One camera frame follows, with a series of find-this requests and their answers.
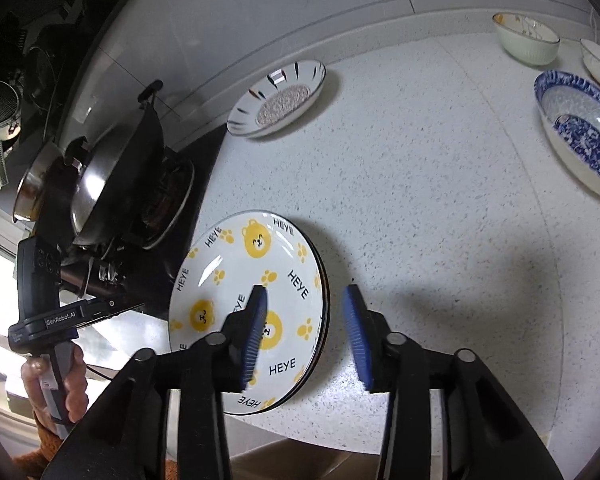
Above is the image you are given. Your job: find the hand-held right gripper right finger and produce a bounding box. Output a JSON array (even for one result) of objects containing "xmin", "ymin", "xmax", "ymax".
[{"xmin": 342, "ymin": 284, "xmax": 566, "ymax": 480}]

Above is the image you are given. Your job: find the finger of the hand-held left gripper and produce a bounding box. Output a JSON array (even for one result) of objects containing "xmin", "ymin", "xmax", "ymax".
[{"xmin": 92, "ymin": 296, "xmax": 147, "ymax": 322}]

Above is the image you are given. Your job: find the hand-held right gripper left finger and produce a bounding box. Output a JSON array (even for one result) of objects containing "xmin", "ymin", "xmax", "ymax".
[{"xmin": 40, "ymin": 284, "xmax": 270, "ymax": 480}]

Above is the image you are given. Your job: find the white plate dark rim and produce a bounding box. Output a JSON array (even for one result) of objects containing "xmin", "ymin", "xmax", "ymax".
[{"xmin": 260, "ymin": 220, "xmax": 332, "ymax": 413}]

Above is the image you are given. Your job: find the white plate yellow bear print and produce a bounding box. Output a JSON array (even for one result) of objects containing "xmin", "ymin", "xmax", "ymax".
[{"xmin": 168, "ymin": 210, "xmax": 325, "ymax": 415}]

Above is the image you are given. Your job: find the white plate mandala leaf pattern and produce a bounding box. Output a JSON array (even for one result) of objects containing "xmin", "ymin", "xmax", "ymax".
[{"xmin": 226, "ymin": 59, "xmax": 327, "ymax": 139}]

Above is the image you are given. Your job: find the blue patterned white bowl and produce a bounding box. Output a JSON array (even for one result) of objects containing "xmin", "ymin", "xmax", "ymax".
[{"xmin": 533, "ymin": 70, "xmax": 600, "ymax": 200}]

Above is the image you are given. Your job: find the pale green ribbed bowl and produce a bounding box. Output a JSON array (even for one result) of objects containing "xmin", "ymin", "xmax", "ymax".
[{"xmin": 491, "ymin": 11, "xmax": 561, "ymax": 66}]

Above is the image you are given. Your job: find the person's left forearm orange sleeve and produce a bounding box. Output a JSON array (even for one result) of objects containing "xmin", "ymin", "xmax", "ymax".
[{"xmin": 10, "ymin": 407, "xmax": 88, "ymax": 480}]

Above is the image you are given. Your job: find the person's left hand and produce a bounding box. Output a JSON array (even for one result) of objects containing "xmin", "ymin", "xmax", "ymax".
[{"xmin": 21, "ymin": 344, "xmax": 89, "ymax": 424}]

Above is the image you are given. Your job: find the steel pot with lid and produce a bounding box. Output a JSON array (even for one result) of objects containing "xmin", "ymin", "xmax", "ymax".
[{"xmin": 11, "ymin": 136, "xmax": 90, "ymax": 224}]

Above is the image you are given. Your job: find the black gas stove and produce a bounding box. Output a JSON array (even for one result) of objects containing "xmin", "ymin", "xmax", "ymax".
[{"xmin": 55, "ymin": 127, "xmax": 228, "ymax": 317}]

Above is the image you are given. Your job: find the metal mesh strainer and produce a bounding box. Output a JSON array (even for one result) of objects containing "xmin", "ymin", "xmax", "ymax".
[{"xmin": 0, "ymin": 79, "xmax": 23, "ymax": 141}]

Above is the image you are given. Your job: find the steel wok with handle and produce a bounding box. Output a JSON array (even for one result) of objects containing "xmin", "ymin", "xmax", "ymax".
[{"xmin": 69, "ymin": 79, "xmax": 170, "ymax": 247}]

